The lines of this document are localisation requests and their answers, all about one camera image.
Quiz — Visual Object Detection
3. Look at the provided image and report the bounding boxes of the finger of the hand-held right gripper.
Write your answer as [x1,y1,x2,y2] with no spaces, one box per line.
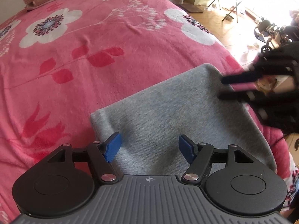
[221,70,265,85]
[217,91,255,103]

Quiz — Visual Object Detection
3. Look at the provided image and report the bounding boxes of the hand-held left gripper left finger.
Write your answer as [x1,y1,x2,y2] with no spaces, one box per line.
[47,132,122,183]

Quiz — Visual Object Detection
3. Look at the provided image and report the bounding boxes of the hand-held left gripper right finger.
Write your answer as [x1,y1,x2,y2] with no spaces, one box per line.
[178,135,255,183]

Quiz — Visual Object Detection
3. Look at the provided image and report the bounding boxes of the grey sweatpants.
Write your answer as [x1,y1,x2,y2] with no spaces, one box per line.
[90,63,278,175]

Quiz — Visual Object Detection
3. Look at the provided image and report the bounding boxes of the wheelchair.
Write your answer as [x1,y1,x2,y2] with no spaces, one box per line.
[254,20,299,53]

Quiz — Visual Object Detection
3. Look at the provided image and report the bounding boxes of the pink floral blanket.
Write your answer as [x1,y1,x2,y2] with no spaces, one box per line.
[0,0,299,224]

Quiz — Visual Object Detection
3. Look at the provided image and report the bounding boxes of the black cable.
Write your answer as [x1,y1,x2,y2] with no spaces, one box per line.
[272,132,292,145]

